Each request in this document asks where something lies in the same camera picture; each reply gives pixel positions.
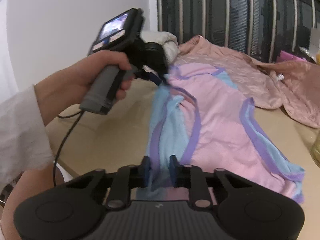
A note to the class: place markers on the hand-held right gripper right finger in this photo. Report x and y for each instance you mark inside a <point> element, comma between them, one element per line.
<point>172,171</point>

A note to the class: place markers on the person's left hand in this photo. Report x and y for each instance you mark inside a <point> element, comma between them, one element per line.
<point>70,85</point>

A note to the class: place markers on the pink box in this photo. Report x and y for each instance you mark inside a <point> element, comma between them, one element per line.
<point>290,56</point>

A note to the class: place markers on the white cardboard box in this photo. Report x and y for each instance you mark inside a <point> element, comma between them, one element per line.
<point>315,37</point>

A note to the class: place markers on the person's left forearm white sleeve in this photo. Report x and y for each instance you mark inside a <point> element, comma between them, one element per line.
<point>20,130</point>

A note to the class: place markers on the metal window grille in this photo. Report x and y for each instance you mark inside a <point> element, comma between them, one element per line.
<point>217,10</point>

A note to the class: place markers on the pink and blue shirt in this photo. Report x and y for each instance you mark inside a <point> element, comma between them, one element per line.
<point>220,130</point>

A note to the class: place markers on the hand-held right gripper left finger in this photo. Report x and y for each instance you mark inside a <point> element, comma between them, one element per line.
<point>146,171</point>

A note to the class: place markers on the yellowish glass jar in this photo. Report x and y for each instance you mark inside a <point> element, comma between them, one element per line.
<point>316,150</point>

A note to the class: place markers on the pink satin garment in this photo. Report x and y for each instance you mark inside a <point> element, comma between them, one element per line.
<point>225,55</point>

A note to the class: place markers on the yellow object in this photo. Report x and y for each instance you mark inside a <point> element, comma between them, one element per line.
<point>318,58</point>

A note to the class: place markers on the folded beige cloth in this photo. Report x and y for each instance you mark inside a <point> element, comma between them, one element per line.
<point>170,44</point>

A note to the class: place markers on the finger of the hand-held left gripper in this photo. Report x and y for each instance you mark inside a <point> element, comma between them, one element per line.
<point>156,79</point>

